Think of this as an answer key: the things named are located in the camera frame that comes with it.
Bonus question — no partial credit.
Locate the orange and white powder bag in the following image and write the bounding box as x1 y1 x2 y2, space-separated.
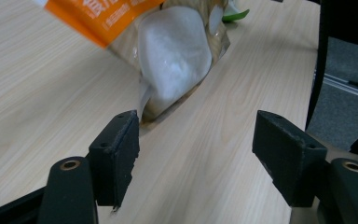
32 0 231 126

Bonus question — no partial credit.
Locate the aluminium floor rail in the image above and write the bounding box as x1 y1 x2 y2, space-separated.
314 68 358 104

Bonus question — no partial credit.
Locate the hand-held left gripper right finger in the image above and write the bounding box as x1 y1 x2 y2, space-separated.
251 109 328 208

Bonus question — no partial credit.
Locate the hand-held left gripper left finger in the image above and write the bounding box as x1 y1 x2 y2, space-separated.
88 109 141 209

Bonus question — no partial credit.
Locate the green and white powder bag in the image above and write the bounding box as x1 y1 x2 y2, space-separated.
221 0 251 23

